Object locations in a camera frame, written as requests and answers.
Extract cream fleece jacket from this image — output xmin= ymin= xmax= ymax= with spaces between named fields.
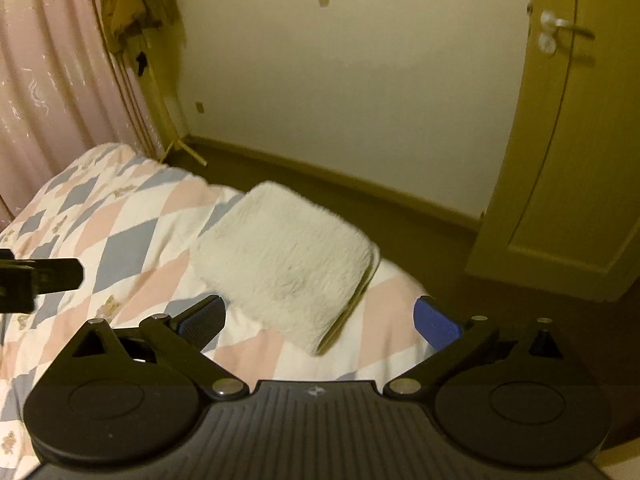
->
xmin=190 ymin=181 xmax=380 ymax=356

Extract brown hanging clothes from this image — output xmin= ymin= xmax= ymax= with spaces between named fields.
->
xmin=100 ymin=0 xmax=179 ymax=55

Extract pink blue checkered quilt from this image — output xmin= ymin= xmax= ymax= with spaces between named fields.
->
xmin=1 ymin=143 xmax=432 ymax=479

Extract pink curtain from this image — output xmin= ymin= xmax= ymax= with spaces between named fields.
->
xmin=1 ymin=0 xmax=163 ymax=226

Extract yellow wooden door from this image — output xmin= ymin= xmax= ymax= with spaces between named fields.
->
xmin=466 ymin=0 xmax=639 ymax=301

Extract silver door handle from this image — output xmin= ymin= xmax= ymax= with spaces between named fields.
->
xmin=537 ymin=11 xmax=596 ymax=56

